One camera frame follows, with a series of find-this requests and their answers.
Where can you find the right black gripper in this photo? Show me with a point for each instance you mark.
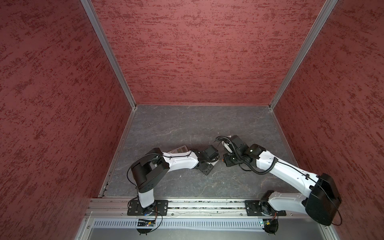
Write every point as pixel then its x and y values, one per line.
pixel 228 162

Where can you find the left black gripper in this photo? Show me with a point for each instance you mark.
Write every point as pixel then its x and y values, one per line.
pixel 207 171

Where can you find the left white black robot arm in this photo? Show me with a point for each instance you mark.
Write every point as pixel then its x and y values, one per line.
pixel 150 169

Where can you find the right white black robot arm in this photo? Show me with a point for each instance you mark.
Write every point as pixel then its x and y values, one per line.
pixel 317 197

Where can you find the grey remote control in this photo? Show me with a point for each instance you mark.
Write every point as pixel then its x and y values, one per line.
pixel 182 149

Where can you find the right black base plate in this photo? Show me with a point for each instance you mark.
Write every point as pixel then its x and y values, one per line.
pixel 255 208

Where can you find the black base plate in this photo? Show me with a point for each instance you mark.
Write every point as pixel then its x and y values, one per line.
pixel 159 207
pixel 255 208

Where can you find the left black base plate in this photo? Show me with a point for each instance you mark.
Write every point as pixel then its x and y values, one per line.
pixel 159 207

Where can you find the white slotted cable duct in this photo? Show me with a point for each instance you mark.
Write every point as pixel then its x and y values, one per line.
pixel 191 224

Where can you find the right aluminium corner post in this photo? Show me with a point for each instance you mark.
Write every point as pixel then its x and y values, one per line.
pixel 317 26

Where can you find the aluminium corner post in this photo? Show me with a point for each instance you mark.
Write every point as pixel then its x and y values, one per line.
pixel 317 26
pixel 97 26

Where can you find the left aluminium corner post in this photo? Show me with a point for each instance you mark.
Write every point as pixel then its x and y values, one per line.
pixel 97 26

